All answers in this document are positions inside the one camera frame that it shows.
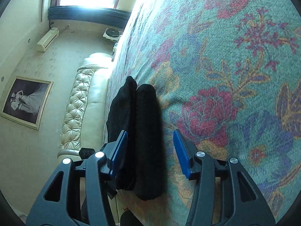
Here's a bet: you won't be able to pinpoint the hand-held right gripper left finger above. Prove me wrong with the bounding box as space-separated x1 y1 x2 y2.
26 130 128 226

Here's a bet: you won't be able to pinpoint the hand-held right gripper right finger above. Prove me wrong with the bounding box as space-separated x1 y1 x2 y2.
173 129 275 226

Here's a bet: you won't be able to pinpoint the black pants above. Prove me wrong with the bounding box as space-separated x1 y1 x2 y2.
106 76 165 202

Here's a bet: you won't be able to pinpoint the cream tufted headboard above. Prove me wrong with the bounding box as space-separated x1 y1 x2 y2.
58 52 113 163

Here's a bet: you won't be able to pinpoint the dark cloth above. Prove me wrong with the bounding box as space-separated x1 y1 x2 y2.
120 211 141 226

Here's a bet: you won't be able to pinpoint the floral bedspread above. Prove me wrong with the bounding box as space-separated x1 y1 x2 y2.
103 0 301 226

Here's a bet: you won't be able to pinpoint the white round-grille appliance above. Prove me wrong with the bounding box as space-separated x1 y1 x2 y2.
103 28 123 39

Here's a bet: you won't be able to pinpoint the white air conditioner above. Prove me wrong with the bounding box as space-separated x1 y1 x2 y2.
35 27 59 53

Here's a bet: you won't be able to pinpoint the blue curtain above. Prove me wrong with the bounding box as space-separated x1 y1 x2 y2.
48 7 131 27

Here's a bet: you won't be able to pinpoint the framed wall photograph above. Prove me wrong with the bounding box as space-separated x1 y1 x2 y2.
1 76 54 130

